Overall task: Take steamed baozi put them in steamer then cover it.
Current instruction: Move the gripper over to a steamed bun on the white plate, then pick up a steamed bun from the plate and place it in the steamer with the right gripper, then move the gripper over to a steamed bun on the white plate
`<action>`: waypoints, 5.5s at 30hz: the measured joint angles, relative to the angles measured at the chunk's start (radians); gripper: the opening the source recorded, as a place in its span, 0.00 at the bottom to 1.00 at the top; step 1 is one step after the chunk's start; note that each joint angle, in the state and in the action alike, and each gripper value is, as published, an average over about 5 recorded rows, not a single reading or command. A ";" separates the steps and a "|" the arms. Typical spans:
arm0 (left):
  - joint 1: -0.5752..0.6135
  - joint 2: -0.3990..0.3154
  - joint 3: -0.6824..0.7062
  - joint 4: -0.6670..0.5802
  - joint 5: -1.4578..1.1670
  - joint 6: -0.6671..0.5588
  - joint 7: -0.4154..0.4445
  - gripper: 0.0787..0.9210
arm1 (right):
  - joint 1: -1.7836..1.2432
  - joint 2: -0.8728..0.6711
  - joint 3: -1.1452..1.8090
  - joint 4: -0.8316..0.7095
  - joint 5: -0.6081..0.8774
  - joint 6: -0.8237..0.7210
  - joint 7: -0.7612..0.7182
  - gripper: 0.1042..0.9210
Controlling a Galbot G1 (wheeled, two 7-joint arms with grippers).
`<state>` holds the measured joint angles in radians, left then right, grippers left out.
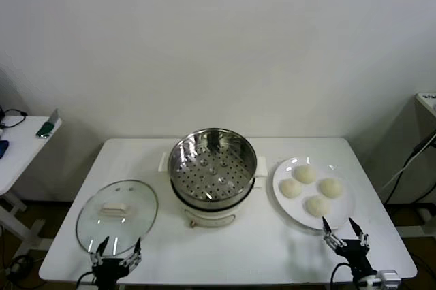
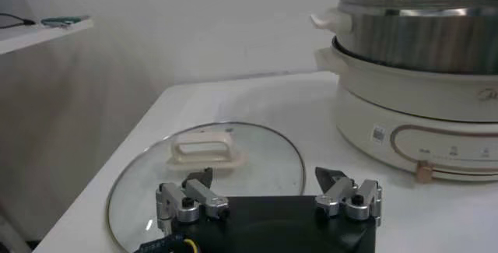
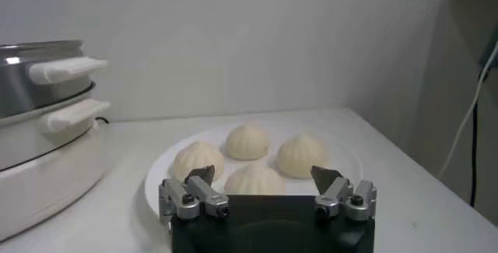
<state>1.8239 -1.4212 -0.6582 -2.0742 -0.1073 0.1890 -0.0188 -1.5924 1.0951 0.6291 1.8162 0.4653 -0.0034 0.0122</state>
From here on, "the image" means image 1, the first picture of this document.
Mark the black hanging cable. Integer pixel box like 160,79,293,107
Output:
384,133,436,204

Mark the white steamed baozi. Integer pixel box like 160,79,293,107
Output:
279,178,303,199
294,165,317,184
318,178,343,199
304,195,331,218

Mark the glass lid with white handle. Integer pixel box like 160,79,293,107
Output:
75,179,159,257

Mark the white hanging cable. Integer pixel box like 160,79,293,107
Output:
381,142,436,191

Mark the black cable on side table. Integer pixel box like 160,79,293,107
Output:
0,108,28,131

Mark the perforated steel steamer basket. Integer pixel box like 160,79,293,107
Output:
158,128,268,206

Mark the white cabinet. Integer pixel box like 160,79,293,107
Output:
384,91,436,206

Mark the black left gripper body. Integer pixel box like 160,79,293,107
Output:
91,257,133,290

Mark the white round plate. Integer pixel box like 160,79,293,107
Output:
272,157,356,230

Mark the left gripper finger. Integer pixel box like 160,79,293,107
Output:
89,236,110,267
123,236,142,270

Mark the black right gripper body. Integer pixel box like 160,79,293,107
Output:
336,238,377,279

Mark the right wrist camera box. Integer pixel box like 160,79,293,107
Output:
377,269,402,288

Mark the white metal base frame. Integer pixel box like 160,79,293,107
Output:
418,206,436,237

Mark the white side table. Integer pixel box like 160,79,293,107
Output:
0,114,62,253

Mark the power strip on floor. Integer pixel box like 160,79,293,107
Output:
5,255,34,276

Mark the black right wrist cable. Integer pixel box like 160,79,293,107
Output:
331,262,352,290

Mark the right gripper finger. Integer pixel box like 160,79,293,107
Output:
348,217,370,248
322,215,344,249

